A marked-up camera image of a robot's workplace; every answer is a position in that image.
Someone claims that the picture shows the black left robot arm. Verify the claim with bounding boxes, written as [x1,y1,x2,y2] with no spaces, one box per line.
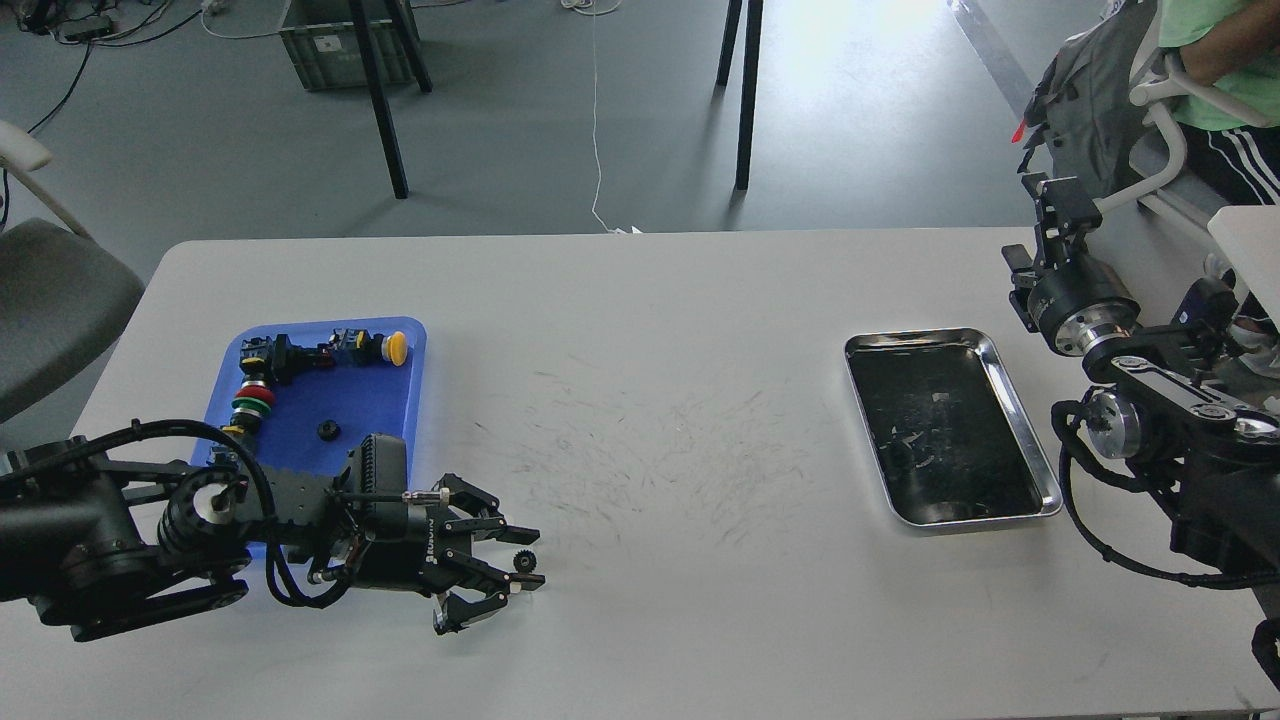
[1,420,545,642]

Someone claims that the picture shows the grey chair at left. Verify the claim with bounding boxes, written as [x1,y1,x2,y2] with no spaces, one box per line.
[1,122,145,421]

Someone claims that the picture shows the black floor cables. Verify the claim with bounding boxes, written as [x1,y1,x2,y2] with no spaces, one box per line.
[0,0,271,231]

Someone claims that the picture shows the green push button switch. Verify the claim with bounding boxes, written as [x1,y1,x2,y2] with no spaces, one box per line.
[229,396,273,436]

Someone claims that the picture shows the black table leg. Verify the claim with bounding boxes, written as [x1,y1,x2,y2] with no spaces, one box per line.
[347,0,433,200]
[716,1,765,193]

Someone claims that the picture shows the blue plastic tray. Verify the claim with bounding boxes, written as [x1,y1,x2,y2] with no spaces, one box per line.
[204,316,428,477]

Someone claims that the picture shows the yellow push button switch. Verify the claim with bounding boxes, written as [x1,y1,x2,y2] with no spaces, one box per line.
[328,328,410,366]

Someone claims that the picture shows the silver metal tray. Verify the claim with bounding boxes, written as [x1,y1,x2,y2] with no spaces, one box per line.
[844,327,1062,532]

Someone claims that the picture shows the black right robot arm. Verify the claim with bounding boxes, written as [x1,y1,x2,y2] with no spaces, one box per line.
[1002,173,1279,682]

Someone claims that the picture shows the black table leg right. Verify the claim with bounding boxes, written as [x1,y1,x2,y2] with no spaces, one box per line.
[716,1,765,193]

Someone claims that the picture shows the grey backpack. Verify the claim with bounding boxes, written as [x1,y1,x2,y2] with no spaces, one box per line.
[1014,1,1158,199]

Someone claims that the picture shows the white floor cable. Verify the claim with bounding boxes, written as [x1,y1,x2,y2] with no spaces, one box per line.
[561,0,644,236]

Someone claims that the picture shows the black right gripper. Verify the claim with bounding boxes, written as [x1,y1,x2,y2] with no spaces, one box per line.
[1001,173,1140,357]

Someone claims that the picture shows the black table leg left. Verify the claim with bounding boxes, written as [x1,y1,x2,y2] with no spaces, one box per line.
[347,0,433,200]

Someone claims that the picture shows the small black gear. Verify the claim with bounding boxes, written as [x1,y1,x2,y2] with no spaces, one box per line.
[512,550,538,574]
[315,419,342,442]

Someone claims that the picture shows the person in green shirt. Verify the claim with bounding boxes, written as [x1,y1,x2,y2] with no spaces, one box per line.
[1158,0,1280,372]

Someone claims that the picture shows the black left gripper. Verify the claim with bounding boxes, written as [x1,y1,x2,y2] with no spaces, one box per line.
[348,474,547,635]

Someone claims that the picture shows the grey plastic crate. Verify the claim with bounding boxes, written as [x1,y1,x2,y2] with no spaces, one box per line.
[278,1,415,92]

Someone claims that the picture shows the white office chair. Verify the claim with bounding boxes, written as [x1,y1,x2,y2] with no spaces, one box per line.
[1094,0,1280,331]

